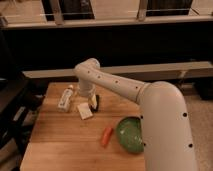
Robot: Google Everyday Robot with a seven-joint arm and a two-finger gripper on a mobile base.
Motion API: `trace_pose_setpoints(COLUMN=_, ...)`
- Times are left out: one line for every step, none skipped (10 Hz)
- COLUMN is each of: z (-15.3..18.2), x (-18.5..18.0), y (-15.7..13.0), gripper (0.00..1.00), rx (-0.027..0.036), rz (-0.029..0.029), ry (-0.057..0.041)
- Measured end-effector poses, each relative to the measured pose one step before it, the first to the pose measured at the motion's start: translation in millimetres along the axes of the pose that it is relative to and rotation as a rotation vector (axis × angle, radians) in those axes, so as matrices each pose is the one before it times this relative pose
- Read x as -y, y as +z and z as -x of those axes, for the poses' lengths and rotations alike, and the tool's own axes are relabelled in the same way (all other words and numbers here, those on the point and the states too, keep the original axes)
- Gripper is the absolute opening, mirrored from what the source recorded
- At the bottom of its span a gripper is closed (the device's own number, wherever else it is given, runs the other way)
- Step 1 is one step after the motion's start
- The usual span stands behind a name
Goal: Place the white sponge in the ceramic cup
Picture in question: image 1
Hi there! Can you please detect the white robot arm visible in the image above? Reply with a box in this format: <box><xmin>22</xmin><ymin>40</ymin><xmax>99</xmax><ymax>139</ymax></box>
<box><xmin>74</xmin><ymin>58</ymin><xmax>198</xmax><ymax>171</ymax></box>

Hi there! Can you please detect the white plastic bottle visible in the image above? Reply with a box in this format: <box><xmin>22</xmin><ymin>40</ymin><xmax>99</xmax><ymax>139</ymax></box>
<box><xmin>58</xmin><ymin>85</ymin><xmax>74</xmax><ymax>112</ymax></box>

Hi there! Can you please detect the green bowl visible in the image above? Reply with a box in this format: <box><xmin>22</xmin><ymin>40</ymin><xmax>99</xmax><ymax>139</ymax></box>
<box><xmin>116</xmin><ymin>116</ymin><xmax>144</xmax><ymax>154</ymax></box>

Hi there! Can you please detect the black rectangular block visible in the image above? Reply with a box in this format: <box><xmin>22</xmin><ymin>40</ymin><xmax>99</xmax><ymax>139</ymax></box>
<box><xmin>89</xmin><ymin>95</ymin><xmax>99</xmax><ymax>112</ymax></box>

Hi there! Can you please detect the white sponge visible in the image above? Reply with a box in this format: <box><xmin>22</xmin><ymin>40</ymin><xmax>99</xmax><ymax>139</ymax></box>
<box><xmin>77</xmin><ymin>103</ymin><xmax>93</xmax><ymax>120</ymax></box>

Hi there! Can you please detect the dark side shelf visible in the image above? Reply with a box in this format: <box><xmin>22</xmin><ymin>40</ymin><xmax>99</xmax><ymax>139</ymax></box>
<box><xmin>0</xmin><ymin>78</ymin><xmax>43</xmax><ymax>155</ymax></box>

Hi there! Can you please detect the orange carrot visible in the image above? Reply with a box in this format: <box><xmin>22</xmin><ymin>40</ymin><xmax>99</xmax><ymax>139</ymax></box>
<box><xmin>101</xmin><ymin>127</ymin><xmax>113</xmax><ymax>147</ymax></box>

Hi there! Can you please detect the long wooden bench rail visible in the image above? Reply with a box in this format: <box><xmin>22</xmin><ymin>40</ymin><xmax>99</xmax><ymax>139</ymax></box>
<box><xmin>23</xmin><ymin>61</ymin><xmax>213</xmax><ymax>81</ymax></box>

